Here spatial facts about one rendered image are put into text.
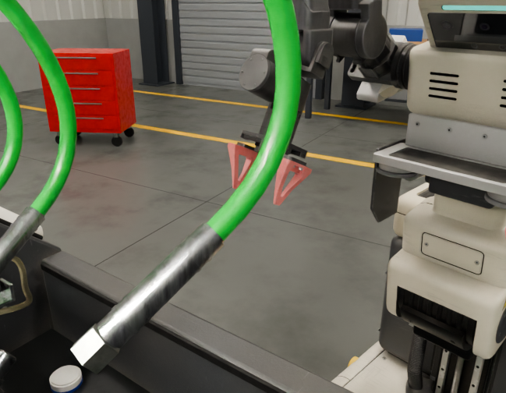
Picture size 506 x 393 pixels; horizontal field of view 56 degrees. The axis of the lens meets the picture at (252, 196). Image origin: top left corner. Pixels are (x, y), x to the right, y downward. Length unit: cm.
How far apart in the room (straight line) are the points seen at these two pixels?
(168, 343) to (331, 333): 156
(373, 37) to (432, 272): 46
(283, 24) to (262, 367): 36
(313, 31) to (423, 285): 53
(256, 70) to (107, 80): 385
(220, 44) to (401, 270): 680
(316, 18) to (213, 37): 692
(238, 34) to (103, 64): 331
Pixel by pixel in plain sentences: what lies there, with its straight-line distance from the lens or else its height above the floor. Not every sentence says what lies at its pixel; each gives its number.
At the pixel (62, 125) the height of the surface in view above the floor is 119.
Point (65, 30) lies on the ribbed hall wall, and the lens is 868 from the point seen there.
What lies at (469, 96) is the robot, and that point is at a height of 114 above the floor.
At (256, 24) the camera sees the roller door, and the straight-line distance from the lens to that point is 726.
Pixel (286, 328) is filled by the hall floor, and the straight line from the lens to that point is 210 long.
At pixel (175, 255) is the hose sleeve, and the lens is 26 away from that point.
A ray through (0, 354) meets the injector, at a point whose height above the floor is 107.
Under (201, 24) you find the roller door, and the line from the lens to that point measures 780.
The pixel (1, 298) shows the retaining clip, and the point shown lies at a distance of 36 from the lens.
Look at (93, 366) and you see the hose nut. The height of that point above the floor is 112.
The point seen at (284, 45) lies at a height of 127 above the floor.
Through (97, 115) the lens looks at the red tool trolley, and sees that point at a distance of 467.
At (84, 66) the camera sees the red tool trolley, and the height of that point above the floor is 75.
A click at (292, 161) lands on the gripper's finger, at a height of 106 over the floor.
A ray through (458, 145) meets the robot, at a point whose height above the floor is 106.
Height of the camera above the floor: 129
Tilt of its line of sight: 23 degrees down
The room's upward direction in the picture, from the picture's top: straight up
